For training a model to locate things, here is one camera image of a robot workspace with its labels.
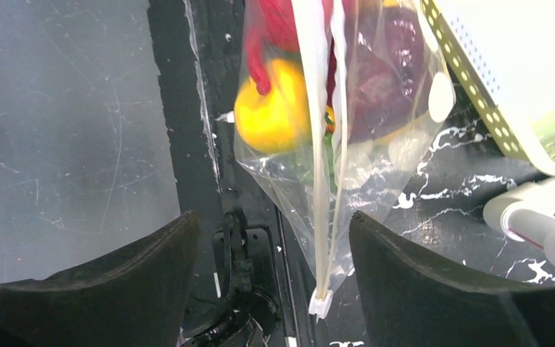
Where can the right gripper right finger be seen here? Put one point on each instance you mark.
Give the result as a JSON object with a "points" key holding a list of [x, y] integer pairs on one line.
{"points": [[412, 296]]}

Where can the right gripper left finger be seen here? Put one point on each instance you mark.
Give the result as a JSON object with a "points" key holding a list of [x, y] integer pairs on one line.
{"points": [[133, 296]]}

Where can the clear polka dot zip bag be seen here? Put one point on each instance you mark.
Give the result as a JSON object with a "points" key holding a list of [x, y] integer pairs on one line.
{"points": [[319, 187]]}

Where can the purple fake sweet potato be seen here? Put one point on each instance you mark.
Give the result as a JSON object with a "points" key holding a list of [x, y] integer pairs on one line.
{"points": [[388, 70]]}

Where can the red fake chili pepper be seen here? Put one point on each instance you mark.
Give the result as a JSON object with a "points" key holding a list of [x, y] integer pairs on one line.
{"points": [[254, 46]]}

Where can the pale green plastic basket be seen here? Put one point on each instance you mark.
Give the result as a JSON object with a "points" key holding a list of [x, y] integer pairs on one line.
{"points": [[503, 55]]}

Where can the white PVC pipe frame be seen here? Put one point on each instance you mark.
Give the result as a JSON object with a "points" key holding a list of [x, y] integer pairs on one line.
{"points": [[526, 214]]}

